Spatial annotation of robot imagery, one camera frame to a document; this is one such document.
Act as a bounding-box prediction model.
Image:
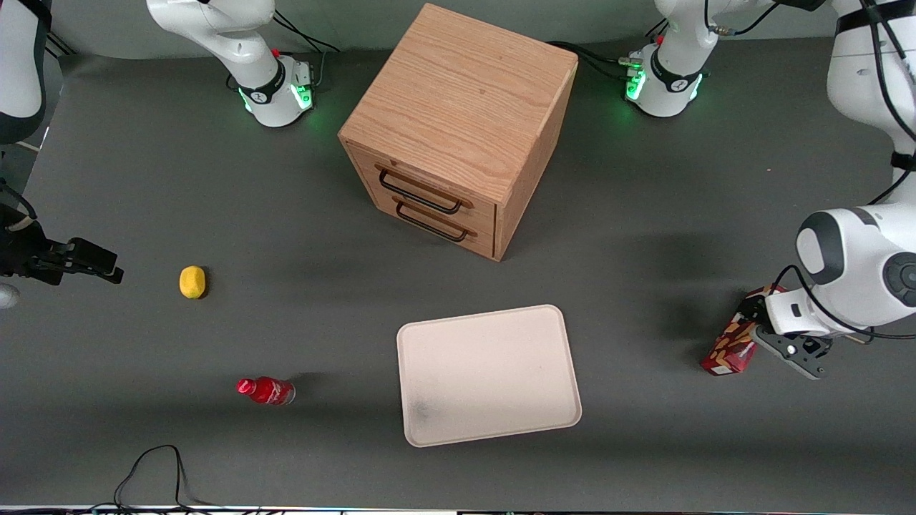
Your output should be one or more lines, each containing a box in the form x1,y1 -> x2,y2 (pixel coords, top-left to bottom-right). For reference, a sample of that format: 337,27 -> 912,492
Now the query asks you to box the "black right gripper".
27,238 -> 125,287

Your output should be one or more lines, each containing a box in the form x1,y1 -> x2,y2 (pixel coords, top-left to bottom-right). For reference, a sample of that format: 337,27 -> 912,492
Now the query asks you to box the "red tartan cookie box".
700,284 -> 788,377

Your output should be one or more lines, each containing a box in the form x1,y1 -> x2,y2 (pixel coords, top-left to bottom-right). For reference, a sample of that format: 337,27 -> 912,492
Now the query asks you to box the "beige rectangular tray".
396,304 -> 583,448

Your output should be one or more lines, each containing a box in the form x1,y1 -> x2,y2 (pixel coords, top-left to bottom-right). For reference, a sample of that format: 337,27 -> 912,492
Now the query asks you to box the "yellow lemon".
179,265 -> 208,300

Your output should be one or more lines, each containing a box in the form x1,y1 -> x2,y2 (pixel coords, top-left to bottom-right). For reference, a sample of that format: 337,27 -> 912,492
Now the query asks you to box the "small red drink bottle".
236,376 -> 297,407

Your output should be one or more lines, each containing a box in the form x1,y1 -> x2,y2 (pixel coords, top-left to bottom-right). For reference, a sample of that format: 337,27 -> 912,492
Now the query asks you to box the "wooden two-drawer cabinet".
338,3 -> 579,263

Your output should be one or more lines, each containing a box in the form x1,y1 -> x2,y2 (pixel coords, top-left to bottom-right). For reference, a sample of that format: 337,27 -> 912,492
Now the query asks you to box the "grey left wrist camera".
764,285 -> 835,338

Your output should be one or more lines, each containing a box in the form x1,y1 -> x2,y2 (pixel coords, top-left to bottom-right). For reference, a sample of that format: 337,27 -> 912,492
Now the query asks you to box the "black looped wrist camera cable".
775,264 -> 916,342

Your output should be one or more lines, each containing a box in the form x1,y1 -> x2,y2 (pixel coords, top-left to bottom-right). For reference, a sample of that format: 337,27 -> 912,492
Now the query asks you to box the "thin black table edge cable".
89,444 -> 215,513

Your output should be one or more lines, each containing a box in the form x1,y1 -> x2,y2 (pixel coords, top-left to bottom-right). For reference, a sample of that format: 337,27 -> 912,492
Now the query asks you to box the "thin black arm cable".
703,0 -> 916,207

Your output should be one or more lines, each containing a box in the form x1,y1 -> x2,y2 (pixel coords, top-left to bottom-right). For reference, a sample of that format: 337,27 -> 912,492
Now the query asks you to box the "wooden drawer with short handle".
356,182 -> 497,260

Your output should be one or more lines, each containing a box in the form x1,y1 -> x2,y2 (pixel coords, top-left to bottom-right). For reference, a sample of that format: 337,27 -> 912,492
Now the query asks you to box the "black left arm base cable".
546,25 -> 670,81

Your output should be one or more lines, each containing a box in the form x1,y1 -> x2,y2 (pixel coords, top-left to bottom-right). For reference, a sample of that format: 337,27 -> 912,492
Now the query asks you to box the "black arm base cable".
546,25 -> 670,81
271,9 -> 342,90

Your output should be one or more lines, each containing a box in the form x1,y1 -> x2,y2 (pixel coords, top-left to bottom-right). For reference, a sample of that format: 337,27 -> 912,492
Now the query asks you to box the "black right arm base cable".
271,9 -> 342,90

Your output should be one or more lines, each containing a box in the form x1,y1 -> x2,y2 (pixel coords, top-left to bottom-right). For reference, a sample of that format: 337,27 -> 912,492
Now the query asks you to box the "long black wire drawer handle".
376,167 -> 466,215

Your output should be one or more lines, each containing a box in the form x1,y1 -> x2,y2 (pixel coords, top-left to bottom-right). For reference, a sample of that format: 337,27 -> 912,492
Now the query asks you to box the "short black wire drawer handle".
393,199 -> 472,243

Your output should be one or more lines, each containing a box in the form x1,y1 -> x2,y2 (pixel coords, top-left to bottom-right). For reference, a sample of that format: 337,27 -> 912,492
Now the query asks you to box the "wooden drawer with long handle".
346,142 -> 498,231

